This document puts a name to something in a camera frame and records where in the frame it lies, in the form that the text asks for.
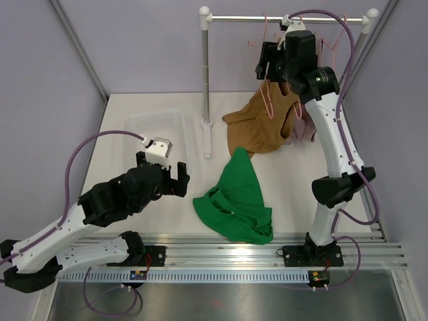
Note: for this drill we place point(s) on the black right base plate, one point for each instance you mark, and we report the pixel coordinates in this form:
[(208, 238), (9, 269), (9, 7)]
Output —
[(302, 256)]

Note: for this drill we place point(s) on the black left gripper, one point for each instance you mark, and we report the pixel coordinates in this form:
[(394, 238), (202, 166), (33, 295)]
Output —
[(176, 187)]

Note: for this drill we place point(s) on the white slotted cable duct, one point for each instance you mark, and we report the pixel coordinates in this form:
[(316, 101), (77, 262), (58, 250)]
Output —
[(195, 276)]

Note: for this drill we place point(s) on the white perforated plastic basket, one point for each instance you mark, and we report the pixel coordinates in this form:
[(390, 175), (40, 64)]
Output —
[(169, 124)]

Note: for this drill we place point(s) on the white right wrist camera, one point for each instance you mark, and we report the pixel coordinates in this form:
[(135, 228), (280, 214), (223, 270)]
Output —
[(287, 25)]

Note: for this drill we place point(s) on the pink hanger under mauve top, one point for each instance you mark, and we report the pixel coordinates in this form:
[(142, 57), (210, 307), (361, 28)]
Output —
[(327, 51)]

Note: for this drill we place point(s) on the left aluminium frame post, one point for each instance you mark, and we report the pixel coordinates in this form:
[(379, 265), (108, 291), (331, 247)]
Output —
[(70, 31)]

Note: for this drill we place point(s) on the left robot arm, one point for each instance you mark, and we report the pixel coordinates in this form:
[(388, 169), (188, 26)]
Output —
[(37, 262)]

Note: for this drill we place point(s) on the right aluminium frame post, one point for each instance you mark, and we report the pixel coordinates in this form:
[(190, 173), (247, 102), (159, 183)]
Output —
[(366, 43)]

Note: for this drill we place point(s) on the aluminium frame post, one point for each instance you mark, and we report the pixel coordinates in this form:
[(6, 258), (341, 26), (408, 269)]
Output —
[(366, 43), (70, 31)]

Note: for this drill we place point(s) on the brown tank top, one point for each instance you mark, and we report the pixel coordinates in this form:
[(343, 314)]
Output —
[(251, 129)]

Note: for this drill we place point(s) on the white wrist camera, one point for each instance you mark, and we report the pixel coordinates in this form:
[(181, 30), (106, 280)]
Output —
[(157, 150), (287, 25)]

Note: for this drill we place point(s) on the green tank top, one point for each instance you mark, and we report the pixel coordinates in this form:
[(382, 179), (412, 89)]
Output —
[(234, 207)]

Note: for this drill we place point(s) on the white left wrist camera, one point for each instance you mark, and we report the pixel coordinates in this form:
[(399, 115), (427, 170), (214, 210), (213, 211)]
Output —
[(157, 150)]

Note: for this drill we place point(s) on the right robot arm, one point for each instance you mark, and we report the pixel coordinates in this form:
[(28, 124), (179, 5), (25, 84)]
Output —
[(294, 62)]

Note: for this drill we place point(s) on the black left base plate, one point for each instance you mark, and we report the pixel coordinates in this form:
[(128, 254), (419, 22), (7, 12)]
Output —
[(155, 255)]

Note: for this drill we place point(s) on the pink hanger under brown top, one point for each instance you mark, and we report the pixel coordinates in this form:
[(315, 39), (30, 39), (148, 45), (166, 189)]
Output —
[(297, 106)]

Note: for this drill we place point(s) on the aluminium mounting rail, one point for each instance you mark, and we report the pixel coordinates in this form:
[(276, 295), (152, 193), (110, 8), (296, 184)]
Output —
[(203, 252)]

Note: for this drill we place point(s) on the pink wire hanger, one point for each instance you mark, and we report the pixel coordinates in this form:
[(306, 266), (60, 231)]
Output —
[(264, 87)]

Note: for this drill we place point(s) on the silver and white clothes rack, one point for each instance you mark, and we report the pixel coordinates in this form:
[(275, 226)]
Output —
[(307, 16)]

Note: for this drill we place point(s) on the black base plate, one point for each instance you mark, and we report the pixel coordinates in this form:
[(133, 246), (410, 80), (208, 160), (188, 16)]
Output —
[(302, 256), (155, 255)]

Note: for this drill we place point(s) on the mauve tank top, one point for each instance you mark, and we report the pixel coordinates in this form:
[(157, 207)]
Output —
[(304, 129)]

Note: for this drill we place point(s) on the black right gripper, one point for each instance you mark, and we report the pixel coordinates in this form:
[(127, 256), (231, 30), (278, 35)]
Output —
[(269, 53)]

